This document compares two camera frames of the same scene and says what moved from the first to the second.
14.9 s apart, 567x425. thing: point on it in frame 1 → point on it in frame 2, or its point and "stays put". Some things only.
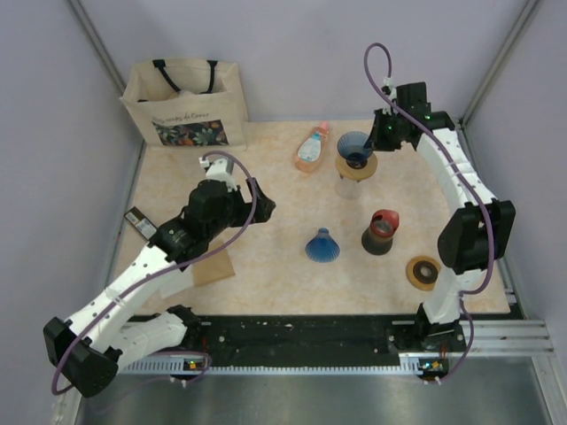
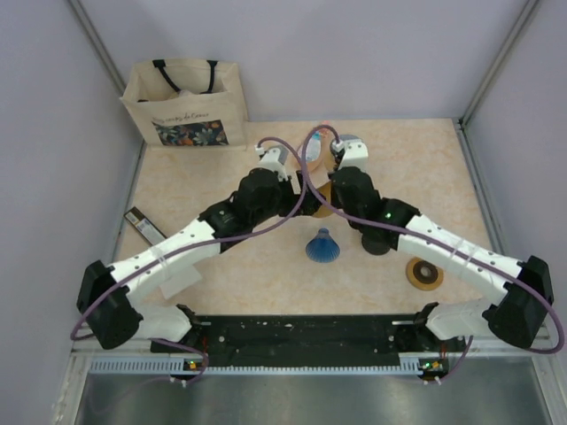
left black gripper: [246, 209] → [309, 204]
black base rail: [309, 341] stays put
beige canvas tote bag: [188, 104] stays put
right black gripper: [376, 140] → [334, 197]
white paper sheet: [175, 282] stays put
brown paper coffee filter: [213, 267] → [324, 212]
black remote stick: [140, 222] stays put
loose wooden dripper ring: [423, 272] stays put
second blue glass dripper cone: [322, 248] stays put
